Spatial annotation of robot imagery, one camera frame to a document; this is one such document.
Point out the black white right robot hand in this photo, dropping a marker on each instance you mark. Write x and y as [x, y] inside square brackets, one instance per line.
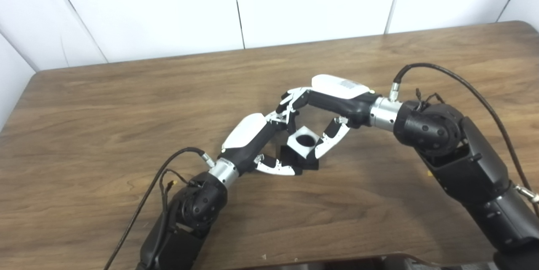
[337, 93]

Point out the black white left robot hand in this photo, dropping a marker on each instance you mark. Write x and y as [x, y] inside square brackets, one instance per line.
[246, 133]

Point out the black peg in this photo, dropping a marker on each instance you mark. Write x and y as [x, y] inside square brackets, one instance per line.
[290, 158]

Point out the white square piece with hole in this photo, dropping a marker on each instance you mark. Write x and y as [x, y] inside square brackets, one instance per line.
[312, 145]

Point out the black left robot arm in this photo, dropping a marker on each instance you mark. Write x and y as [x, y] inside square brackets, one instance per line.
[198, 207]

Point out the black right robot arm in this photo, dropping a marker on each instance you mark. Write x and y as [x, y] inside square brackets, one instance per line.
[467, 164]

